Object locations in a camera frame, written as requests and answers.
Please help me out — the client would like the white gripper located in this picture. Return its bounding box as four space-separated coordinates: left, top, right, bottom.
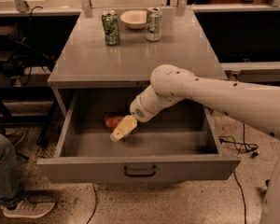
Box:
110 85 168 142

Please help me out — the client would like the red coke can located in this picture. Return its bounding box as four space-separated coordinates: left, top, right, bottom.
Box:
104 113 124 132

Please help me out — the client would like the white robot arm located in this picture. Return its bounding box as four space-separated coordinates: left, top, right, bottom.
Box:
110 64 280 224

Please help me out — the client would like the grey open top drawer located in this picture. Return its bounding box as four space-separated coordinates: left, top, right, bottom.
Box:
37 89 240 183

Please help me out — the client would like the white green soda can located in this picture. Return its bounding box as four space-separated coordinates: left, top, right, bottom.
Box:
146 7 162 41

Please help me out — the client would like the grey metal cabinet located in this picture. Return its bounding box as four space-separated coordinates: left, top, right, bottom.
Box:
49 7 226 113

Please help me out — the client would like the white bowl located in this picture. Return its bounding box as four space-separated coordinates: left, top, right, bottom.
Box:
120 10 147 30

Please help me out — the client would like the grey sneaker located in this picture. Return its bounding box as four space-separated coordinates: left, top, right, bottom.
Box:
1 193 55 219

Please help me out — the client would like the black machinery at left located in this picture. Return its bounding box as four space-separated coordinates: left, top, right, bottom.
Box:
0 6 58 89

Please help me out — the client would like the person leg in jeans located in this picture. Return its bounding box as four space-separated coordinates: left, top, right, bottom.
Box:
0 122 23 210

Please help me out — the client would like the black drawer handle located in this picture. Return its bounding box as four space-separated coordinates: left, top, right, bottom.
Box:
123 165 157 178

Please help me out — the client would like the black cable under drawer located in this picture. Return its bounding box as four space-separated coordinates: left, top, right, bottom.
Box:
86 183 99 224

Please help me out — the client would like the black power cable right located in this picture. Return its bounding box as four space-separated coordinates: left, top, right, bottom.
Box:
218 123 259 224

